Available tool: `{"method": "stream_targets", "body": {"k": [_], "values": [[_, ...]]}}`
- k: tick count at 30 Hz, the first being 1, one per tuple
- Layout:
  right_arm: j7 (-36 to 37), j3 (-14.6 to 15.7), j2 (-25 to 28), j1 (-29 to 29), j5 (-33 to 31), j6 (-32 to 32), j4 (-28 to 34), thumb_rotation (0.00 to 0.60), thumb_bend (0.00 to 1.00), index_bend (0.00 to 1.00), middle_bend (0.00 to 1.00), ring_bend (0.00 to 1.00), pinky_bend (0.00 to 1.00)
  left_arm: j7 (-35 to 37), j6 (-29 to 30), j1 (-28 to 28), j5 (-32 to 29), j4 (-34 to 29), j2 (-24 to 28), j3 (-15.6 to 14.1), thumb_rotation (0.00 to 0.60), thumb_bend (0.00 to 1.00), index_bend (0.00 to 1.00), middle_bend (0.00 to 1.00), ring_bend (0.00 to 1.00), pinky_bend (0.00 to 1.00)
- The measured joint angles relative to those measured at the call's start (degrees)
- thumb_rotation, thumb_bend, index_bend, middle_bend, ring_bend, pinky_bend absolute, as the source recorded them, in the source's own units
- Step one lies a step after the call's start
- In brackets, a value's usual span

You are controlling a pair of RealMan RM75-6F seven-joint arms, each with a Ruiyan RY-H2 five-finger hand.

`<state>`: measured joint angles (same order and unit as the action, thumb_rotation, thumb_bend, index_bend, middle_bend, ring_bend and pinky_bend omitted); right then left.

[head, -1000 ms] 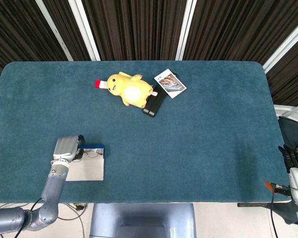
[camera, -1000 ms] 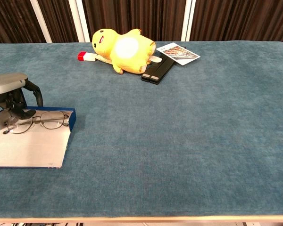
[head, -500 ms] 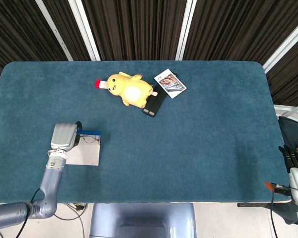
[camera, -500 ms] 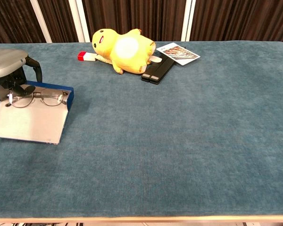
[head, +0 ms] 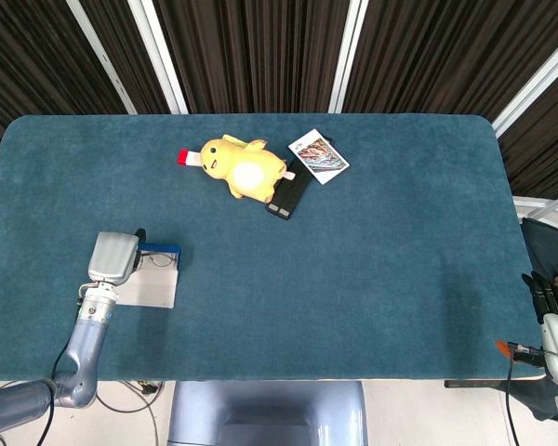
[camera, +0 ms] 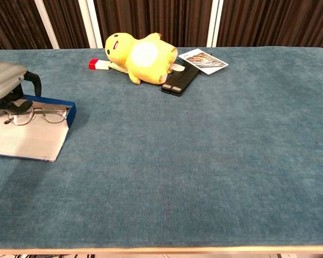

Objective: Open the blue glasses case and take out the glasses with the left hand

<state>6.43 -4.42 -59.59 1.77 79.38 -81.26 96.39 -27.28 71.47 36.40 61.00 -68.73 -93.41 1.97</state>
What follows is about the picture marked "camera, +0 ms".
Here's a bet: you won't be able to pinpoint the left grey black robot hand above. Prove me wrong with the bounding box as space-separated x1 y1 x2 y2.
0 59 43 116

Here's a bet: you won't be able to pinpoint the thin-framed eyeglasses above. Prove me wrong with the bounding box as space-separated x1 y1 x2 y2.
4 103 71 126

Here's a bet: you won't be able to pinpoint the blue printed glasses case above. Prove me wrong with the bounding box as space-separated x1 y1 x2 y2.
0 94 77 162

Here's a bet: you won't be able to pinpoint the red and white small box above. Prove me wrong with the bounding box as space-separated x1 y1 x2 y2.
88 58 110 72

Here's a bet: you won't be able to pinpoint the yellow plush toy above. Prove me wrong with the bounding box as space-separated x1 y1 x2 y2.
104 32 179 86

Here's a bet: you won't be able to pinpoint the brown pleated curtain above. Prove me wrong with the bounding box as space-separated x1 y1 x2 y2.
0 0 323 51

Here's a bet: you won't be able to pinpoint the black folding phone stand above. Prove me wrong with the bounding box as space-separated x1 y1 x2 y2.
160 63 200 97

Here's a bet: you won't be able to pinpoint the white printed picture card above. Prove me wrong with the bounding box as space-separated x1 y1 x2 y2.
178 49 229 76

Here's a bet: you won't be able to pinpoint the blue velvet table cloth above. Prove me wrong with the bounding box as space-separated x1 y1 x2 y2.
0 47 323 249

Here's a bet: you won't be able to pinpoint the white metal frame post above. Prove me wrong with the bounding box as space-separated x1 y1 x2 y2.
34 0 60 49
206 0 224 48
78 0 103 49

